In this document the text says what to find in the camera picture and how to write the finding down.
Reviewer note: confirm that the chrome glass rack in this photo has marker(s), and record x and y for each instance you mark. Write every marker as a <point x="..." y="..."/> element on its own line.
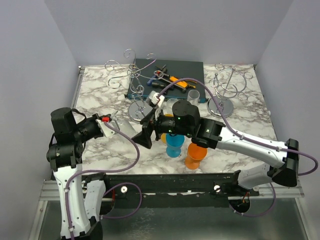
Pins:
<point x="138" y="109"/>
<point x="229" y="83"/>

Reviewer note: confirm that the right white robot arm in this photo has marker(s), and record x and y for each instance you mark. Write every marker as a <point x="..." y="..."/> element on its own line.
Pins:
<point x="280" y="159"/>

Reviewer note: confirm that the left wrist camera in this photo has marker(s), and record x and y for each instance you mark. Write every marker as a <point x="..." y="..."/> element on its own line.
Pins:
<point x="108" y="125"/>

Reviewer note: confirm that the black T-handle tool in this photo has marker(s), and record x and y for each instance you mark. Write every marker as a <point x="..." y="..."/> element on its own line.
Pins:
<point x="158" y="85"/>

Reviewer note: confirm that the clear plastic cup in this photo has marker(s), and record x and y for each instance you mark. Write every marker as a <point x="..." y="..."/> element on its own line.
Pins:
<point x="193" y="97"/>

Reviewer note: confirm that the blue plastic goblet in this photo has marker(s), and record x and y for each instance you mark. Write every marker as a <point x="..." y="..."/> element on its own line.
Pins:
<point x="174" y="143"/>

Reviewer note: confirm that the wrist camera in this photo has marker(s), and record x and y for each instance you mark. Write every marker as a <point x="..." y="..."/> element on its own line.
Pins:
<point x="108" y="125"/>
<point x="155" y="100"/>

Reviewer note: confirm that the orange handled pliers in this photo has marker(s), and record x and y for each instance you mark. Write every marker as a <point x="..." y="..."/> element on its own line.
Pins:
<point x="187" y="84"/>

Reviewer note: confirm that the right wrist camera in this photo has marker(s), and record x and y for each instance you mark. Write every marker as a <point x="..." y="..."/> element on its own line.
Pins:
<point x="155" y="100"/>

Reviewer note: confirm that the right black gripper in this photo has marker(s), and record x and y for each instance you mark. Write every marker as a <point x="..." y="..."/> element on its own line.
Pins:
<point x="143" y="138"/>

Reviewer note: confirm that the clear wine glass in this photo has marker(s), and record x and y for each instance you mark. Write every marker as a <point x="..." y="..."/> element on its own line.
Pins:
<point x="122" y="125"/>

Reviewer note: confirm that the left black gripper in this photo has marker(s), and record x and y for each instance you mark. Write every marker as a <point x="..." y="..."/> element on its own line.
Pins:
<point x="94" y="118"/>

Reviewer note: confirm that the dark blue network switch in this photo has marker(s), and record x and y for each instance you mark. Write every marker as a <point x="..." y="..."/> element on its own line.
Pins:
<point x="176" y="68"/>

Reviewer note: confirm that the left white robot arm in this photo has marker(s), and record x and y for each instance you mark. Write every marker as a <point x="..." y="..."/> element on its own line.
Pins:
<point x="65" y="158"/>

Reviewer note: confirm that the ribbed clear glass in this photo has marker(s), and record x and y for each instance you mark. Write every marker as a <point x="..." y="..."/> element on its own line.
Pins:
<point x="169" y="106"/>

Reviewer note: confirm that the black mounting rail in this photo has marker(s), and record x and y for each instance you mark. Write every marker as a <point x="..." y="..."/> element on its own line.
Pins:
<point x="171" y="191"/>

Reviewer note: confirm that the orange plastic goblet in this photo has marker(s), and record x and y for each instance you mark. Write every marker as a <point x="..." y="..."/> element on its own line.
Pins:
<point x="195" y="154"/>

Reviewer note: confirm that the yellow plastic wine glass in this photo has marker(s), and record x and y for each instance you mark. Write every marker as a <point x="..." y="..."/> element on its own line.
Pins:
<point x="163" y="136"/>

